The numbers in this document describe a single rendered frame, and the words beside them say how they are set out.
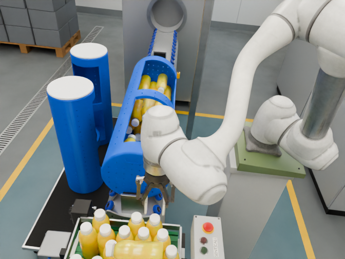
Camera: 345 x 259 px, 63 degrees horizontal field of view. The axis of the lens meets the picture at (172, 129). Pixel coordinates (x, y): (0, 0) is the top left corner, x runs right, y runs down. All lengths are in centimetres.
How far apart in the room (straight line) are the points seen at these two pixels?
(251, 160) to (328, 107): 49
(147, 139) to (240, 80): 29
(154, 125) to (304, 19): 50
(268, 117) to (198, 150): 73
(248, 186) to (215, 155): 90
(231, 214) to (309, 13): 119
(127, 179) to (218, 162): 60
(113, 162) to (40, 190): 160
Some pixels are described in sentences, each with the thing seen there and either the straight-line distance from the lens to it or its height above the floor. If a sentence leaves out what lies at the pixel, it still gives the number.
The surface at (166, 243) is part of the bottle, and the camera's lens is 107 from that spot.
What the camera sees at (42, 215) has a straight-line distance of 232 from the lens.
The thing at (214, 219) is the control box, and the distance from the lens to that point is 109.
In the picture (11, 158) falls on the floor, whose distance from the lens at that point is 305.
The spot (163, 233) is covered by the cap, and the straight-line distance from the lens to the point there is 105.
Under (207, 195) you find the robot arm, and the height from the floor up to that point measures 149.
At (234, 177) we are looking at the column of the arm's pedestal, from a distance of 149.
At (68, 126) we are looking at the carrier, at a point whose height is 83.
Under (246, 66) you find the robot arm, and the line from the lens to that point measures 81.
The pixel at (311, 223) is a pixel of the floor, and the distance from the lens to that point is 273.
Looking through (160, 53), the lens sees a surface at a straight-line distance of 223.
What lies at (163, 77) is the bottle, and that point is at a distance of 179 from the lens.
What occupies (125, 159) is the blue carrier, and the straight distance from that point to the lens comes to 112.
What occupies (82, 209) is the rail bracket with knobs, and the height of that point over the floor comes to 100.
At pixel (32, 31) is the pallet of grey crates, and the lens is 478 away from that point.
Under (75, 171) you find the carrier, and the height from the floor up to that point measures 41.
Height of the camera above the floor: 199
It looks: 39 degrees down
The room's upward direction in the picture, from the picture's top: 6 degrees clockwise
